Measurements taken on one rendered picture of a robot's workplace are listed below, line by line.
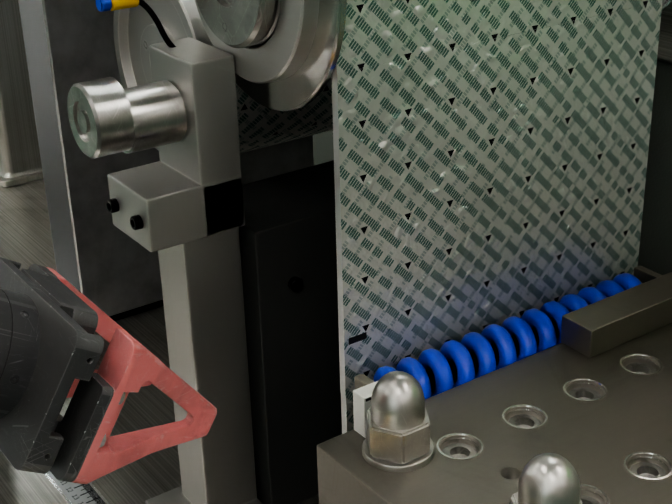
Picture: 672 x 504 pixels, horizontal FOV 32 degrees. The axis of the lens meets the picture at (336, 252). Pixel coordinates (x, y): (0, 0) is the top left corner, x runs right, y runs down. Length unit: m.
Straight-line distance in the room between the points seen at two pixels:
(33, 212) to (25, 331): 0.75
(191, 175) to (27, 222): 0.61
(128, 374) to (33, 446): 0.05
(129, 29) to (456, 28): 0.24
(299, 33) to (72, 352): 0.19
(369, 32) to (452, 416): 0.20
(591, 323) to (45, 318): 0.32
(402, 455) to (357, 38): 0.20
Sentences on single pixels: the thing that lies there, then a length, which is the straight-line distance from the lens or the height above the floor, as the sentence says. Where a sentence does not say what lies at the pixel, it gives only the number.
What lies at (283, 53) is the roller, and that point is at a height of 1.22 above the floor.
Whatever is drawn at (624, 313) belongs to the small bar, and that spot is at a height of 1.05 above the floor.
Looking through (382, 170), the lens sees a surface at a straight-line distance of 0.61.
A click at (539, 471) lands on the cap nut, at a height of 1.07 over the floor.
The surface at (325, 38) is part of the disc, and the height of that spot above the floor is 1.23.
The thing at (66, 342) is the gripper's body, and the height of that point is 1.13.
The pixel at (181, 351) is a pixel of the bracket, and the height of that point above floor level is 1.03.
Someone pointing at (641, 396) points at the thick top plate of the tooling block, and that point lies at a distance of 0.65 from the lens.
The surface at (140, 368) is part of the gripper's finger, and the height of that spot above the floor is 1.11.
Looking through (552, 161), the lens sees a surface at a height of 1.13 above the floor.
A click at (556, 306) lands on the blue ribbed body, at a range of 0.71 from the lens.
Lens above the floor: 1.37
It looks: 25 degrees down
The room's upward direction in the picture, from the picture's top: 2 degrees counter-clockwise
